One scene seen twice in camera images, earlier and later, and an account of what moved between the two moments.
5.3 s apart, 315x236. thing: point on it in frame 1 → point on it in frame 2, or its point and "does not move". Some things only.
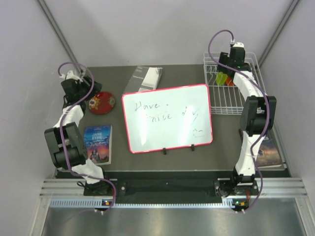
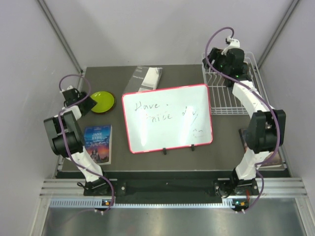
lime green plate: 221,78 → 105,101
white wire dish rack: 225,99 does not move
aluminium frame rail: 65,188 does not move
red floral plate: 102,103 does not move
